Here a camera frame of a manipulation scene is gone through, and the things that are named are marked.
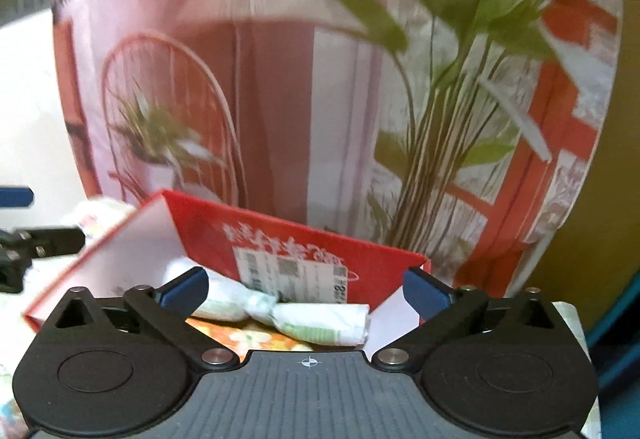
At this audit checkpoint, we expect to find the green plaid bunny tablecloth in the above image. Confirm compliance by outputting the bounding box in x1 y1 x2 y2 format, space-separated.
1 303 588 438

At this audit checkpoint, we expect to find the red strawberry cardboard box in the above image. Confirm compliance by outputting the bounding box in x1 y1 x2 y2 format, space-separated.
23 191 431 355

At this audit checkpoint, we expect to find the white green tissue pack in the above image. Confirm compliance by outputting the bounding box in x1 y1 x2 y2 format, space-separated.
192 269 370 347

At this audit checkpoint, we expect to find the printed room backdrop poster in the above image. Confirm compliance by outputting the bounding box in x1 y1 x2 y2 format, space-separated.
53 0 623 296

